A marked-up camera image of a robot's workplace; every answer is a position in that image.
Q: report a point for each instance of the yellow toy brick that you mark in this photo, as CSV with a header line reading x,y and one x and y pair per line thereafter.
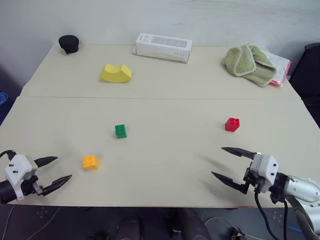
x,y
90,162

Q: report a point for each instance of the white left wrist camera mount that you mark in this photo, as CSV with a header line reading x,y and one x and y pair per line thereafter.
x,y
17,170

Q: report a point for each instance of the blue object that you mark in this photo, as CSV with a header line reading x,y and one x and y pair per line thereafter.
x,y
2,98

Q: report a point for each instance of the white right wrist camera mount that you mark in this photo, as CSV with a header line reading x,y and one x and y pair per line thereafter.
x,y
266,170

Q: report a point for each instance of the clear plastic bag with red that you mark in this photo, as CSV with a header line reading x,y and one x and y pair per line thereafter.
x,y
281,67

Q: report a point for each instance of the green toy brick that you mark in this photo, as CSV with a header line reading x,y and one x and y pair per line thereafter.
x,y
121,131

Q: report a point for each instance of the red toy brick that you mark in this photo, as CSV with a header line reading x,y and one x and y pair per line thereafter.
x,y
232,124

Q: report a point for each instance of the black round object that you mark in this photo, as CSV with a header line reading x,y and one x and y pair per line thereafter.
x,y
68,44

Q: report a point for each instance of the white cardboard box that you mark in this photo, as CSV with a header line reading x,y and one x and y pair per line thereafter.
x,y
163,47

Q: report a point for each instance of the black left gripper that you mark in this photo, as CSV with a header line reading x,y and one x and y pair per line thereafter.
x,y
31,186

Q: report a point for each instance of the yellow arch-shaped block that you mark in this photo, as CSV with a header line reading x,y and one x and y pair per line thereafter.
x,y
116,73

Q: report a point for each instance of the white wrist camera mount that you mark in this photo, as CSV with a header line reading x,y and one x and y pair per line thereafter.
x,y
266,170
17,170

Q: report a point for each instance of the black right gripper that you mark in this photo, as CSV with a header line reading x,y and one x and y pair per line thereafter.
x,y
252,180

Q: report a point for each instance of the black chair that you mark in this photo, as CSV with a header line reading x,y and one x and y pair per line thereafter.
x,y
308,75

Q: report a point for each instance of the green towel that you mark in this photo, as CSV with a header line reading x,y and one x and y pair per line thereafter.
x,y
250,63

